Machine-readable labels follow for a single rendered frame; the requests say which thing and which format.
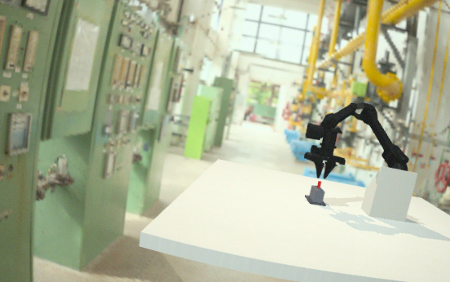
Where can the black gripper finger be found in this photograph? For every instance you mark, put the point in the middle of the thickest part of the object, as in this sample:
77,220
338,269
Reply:
328,168
319,167

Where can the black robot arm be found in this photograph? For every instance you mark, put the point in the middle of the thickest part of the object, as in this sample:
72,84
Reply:
393,156

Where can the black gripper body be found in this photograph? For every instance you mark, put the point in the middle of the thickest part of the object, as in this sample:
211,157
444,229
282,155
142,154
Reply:
326,154

